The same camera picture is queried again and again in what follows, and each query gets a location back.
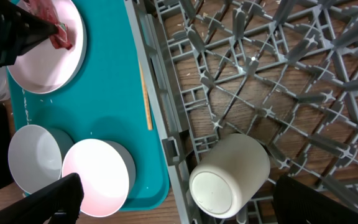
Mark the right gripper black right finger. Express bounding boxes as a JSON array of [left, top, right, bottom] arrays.
[[273, 175, 358, 224]]

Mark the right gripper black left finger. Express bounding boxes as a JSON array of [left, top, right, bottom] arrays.
[[0, 173, 84, 224]]

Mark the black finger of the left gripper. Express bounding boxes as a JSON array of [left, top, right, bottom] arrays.
[[0, 0, 58, 67]]

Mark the red snack wrapper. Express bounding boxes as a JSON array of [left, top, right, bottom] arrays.
[[24, 0, 73, 50]]

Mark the grey bowl with rice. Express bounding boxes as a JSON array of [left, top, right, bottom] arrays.
[[8, 124, 74, 194]]

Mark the white paper cup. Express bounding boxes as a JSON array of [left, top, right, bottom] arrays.
[[189, 133, 270, 219]]

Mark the grey dishwasher rack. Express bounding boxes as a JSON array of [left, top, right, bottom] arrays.
[[124, 0, 358, 223]]

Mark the large white plate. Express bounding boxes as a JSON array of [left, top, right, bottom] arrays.
[[7, 0, 87, 94]]

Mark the small pink bowl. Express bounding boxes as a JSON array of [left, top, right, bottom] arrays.
[[62, 139, 136, 218]]

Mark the teal plastic tray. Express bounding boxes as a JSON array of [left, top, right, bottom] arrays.
[[8, 0, 169, 211]]

